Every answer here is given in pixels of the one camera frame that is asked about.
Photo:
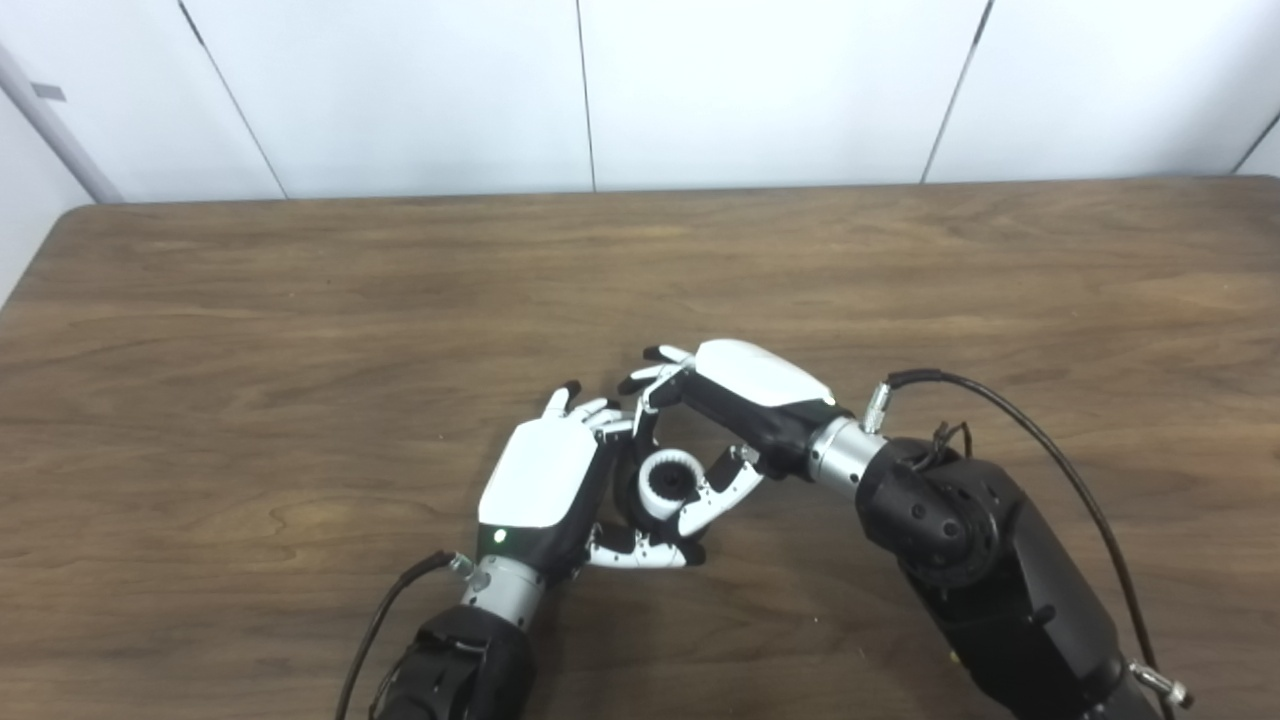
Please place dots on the small grey wall tag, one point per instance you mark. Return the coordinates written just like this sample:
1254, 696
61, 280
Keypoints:
48, 92

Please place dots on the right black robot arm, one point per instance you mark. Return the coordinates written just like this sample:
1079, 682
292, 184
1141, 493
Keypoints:
980, 560

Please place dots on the grey wall corner post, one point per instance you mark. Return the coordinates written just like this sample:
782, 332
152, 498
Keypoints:
55, 120

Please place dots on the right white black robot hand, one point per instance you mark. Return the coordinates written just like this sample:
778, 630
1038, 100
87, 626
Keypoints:
755, 378

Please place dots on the round black part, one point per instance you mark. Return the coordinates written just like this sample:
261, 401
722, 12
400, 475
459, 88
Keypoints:
625, 495

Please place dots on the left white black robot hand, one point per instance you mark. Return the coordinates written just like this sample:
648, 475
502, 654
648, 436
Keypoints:
540, 470

